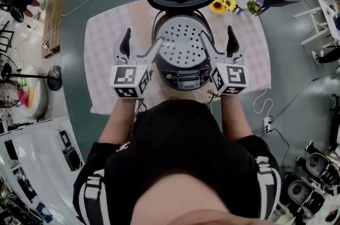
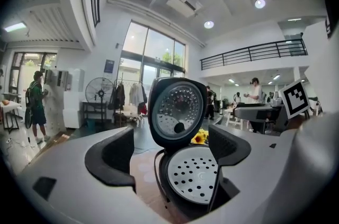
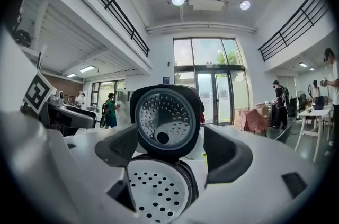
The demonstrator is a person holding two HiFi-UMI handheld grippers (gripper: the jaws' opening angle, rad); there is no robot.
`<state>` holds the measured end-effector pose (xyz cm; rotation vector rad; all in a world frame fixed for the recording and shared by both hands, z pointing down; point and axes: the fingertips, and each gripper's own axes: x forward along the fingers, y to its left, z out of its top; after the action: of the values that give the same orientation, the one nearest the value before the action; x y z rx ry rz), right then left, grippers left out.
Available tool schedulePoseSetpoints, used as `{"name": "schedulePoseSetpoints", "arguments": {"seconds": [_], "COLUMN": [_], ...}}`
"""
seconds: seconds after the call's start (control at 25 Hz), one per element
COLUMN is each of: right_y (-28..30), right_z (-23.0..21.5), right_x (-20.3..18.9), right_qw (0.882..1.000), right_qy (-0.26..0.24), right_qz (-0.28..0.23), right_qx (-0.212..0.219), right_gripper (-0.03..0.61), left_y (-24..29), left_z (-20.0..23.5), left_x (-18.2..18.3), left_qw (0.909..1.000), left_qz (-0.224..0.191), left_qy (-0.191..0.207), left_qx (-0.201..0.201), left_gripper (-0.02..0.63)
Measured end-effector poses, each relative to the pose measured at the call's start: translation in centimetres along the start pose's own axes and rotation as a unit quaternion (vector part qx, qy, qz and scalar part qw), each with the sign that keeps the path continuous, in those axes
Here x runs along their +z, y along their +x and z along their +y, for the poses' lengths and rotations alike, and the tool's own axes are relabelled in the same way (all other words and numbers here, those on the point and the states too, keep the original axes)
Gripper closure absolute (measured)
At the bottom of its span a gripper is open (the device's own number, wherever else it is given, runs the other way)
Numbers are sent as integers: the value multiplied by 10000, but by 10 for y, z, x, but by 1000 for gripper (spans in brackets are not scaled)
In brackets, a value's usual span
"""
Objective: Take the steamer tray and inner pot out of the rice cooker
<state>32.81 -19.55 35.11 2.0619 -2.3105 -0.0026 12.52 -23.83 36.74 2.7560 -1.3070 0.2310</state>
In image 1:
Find black standing fan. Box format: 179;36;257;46
0;53;64;109

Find white table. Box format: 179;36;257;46
293;0;340;46

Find person's right forearm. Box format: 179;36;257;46
216;93;254;141

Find person's chin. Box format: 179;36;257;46
134;174;269;225

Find person's black shirt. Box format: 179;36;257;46
73;98;282;225

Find small potted flower plant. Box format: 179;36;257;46
246;0;264;16

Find black battery pack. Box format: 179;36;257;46
63;147;82;172

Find open black white appliance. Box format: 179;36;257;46
287;178;326;219
305;140;340;187

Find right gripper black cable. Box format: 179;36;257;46
207;89;221;106

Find wooden pallet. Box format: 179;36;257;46
42;0;74;59

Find white oval tub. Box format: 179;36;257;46
20;65;50;120

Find white perforated steamer tray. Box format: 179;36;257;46
158;20;211;68

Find black floor cable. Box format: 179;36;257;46
270;127;290;166

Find person's left forearm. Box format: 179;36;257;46
98;97;139;145

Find white power cable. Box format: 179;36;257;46
252;88;274;118

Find white cup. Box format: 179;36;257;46
233;0;249;15

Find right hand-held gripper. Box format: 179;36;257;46
200;24;250;96

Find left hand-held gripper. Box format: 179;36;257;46
109;28;164;99

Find black round stool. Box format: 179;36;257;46
9;7;25;24

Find purple rice cooker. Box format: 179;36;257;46
143;0;227;91

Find white panels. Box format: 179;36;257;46
0;116;86;225

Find table with checked cloth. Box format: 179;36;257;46
84;0;271;115

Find black-edged handheld device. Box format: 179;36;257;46
59;129;71;147

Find black metal frame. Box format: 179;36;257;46
0;21;15;53

